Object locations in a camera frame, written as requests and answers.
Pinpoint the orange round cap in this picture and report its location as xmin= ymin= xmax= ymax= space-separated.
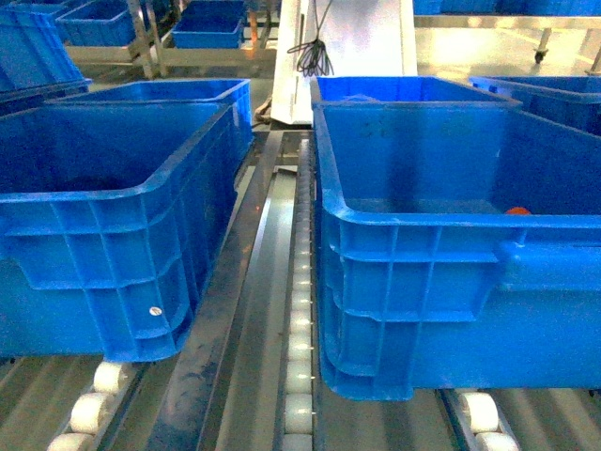
xmin=505 ymin=207 xmax=532 ymax=215

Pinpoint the stainless steel shelf rack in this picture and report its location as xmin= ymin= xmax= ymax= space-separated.
xmin=0 ymin=129 xmax=601 ymax=451

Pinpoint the rear right blue bin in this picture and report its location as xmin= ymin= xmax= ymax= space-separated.
xmin=310 ymin=76 xmax=522 ymax=108

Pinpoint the rear left blue bin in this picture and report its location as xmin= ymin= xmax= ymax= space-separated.
xmin=49 ymin=79 xmax=254 ymax=163

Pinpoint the right blue plastic bin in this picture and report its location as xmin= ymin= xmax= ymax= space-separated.
xmin=314 ymin=102 xmax=600 ymax=400

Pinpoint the blue plastic bin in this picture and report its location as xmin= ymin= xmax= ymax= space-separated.
xmin=1 ymin=102 xmax=237 ymax=362
xmin=314 ymin=102 xmax=600 ymax=400

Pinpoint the left blue plastic bin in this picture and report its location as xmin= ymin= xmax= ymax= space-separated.
xmin=1 ymin=102 xmax=237 ymax=362

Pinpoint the white machine cabinet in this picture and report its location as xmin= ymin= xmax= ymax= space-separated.
xmin=270 ymin=0 xmax=418 ymax=125

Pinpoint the black coiled cable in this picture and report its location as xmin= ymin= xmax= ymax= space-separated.
xmin=285 ymin=0 xmax=340 ymax=79

